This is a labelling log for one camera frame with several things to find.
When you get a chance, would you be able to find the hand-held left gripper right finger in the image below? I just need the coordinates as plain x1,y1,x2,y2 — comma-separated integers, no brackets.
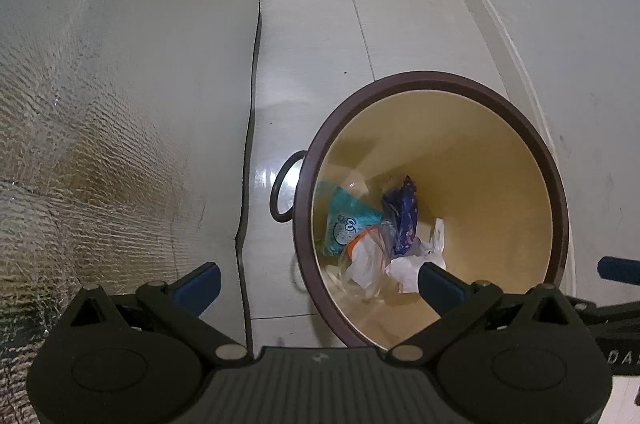
387,261,583,367

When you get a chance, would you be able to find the clear plastic bag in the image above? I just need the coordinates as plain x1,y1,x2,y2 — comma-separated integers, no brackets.
339,226,402,301

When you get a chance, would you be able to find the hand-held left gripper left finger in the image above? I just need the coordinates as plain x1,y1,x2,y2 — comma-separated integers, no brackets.
52,260,253,367

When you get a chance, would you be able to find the teal wipes packet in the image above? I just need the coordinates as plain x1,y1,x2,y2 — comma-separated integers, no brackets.
324,186,397,258

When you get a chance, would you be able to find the white plastic bag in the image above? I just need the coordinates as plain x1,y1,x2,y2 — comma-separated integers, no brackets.
384,219,447,295

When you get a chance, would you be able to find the dark blue snack packet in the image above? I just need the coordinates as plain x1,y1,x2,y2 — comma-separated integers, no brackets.
382,176,422,257

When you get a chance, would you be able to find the beige brown-rimmed trash bin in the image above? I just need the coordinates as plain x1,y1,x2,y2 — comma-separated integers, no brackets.
270,71,570,350

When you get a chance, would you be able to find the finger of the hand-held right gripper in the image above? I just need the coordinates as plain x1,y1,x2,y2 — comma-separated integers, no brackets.
567,298,640,326
597,256,640,283

